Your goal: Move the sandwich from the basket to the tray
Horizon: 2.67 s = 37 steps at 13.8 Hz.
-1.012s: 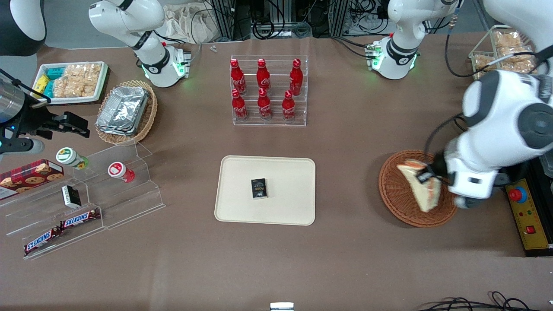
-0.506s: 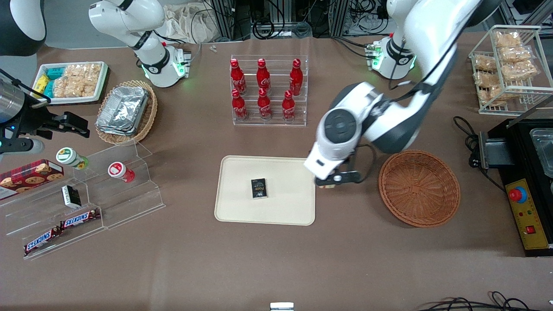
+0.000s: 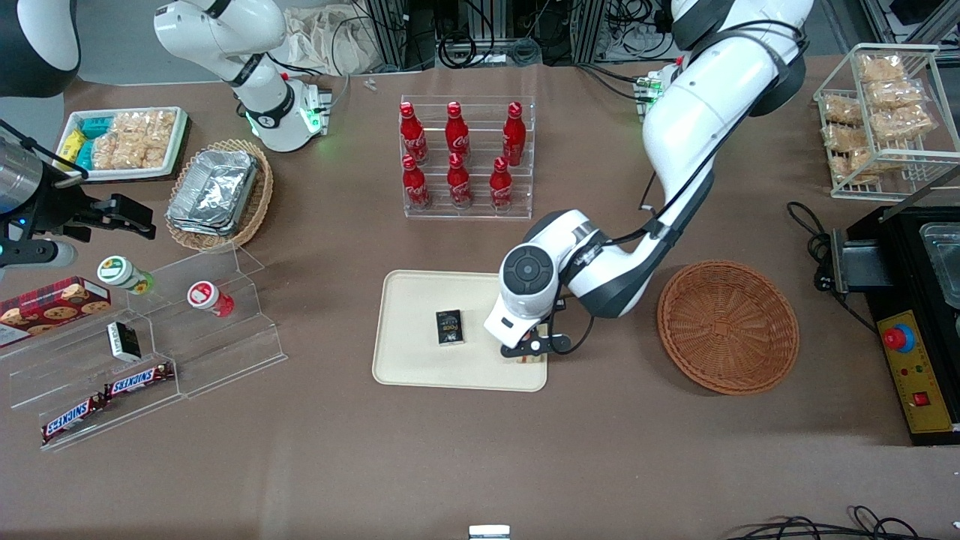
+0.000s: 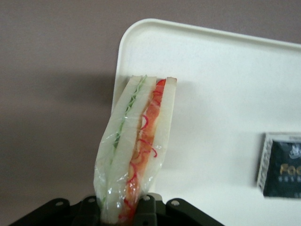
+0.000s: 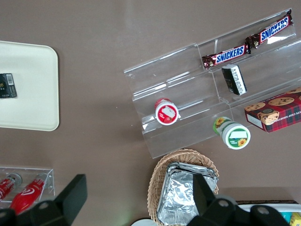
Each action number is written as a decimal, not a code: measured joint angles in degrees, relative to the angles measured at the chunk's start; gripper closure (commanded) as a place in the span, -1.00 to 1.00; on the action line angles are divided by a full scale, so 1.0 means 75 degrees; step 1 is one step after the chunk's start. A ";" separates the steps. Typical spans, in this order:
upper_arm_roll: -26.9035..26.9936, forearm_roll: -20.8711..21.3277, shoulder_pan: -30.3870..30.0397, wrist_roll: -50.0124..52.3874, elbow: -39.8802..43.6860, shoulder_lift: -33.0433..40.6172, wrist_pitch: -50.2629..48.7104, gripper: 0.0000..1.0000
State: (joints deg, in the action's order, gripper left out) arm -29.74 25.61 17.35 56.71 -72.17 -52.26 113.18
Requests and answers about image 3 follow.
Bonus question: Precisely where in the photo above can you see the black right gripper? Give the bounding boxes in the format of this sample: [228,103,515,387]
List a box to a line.
[0,176,157,245]

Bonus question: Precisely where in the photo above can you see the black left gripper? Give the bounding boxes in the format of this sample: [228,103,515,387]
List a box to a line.
[500,300,563,359]

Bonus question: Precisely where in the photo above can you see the white snack tray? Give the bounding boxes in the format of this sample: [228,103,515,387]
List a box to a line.
[56,106,189,183]

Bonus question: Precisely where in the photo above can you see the aluminium foil tray stack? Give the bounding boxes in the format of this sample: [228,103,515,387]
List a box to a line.
[166,150,260,238]

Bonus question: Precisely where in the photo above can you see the beige plastic tray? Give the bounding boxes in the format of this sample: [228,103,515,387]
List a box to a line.
[373,270,549,392]

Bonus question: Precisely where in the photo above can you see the light wicker basket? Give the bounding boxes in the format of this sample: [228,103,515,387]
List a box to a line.
[165,139,275,253]

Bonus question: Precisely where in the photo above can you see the brown wicker basket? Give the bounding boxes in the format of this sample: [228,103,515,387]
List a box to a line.
[657,260,800,396]

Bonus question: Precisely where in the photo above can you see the green sunflower lid cup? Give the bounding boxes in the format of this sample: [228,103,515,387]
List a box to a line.
[97,256,155,295]

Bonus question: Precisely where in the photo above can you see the clear rice cracker bag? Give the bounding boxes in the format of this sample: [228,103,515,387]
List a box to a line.
[91,133,170,171]
[111,110,178,142]

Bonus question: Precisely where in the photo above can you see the small black box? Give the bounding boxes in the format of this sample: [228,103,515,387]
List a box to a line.
[436,310,465,347]

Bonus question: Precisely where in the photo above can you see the red lid cup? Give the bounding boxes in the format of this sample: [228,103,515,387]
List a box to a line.
[187,280,236,318]

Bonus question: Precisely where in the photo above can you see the red cookie box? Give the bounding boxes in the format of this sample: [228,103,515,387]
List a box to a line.
[0,277,112,349]

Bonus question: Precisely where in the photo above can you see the small black white carton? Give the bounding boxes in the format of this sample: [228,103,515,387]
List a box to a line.
[106,321,142,363]

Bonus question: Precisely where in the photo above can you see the clear acrylic bottle rack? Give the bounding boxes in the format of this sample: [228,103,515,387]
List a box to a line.
[400,95,536,221]

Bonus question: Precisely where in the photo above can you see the red cola bottle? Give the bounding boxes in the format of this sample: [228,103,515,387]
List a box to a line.
[502,102,527,167]
[447,153,473,209]
[490,157,514,212]
[399,102,428,167]
[445,101,471,167]
[402,154,432,211]

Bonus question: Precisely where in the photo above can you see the brown Snickers bar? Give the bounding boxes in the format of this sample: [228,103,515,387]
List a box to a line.
[40,395,107,444]
[103,363,176,399]

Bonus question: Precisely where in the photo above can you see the clear acrylic stepped stand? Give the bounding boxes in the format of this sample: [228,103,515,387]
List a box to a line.
[0,300,185,453]
[124,241,289,399]

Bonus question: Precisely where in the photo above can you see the white right base connector box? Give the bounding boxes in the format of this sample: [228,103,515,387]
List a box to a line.
[298,79,334,137]

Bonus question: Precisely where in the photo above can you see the white base connector box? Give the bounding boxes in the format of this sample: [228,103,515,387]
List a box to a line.
[298,79,334,137]
[632,71,667,122]

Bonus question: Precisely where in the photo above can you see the beige cloth bag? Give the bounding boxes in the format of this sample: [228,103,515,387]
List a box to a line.
[279,4,377,77]

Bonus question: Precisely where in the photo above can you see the white left base connector box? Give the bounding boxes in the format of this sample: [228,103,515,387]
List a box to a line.
[632,71,667,122]

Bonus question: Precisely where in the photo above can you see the clear fried snack bag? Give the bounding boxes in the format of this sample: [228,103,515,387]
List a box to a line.
[844,146,893,183]
[866,79,928,110]
[823,125,871,155]
[857,54,908,84]
[821,96,864,125]
[870,105,936,145]

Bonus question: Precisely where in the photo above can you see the black table machine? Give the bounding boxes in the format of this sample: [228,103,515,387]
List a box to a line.
[829,201,960,449]

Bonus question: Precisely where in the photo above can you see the yellow control panel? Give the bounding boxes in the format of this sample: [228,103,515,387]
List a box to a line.
[876,310,958,437]

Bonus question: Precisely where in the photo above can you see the clear plastic container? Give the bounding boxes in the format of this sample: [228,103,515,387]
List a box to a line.
[918,222,960,310]

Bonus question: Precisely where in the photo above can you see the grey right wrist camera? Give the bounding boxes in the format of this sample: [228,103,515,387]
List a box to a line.
[0,238,78,269]

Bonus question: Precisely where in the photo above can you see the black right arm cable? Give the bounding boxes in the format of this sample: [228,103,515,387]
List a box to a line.
[0,118,90,181]

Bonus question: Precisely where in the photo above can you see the coiled grey cable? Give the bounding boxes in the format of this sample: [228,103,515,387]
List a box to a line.
[508,37,545,66]

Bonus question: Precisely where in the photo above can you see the coiled black cable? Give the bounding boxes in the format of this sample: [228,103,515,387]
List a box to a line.
[438,28,500,70]

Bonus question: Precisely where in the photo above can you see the black machine power cable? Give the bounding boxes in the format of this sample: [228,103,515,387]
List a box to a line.
[786,201,880,335]

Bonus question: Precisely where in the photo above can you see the aluminium frame rack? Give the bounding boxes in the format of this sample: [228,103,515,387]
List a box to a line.
[360,0,680,70]

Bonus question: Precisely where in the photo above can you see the black floor cables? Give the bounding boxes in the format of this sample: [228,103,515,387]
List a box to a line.
[724,505,960,540]

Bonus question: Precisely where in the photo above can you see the white wire basket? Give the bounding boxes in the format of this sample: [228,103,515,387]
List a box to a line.
[814,43,960,201]

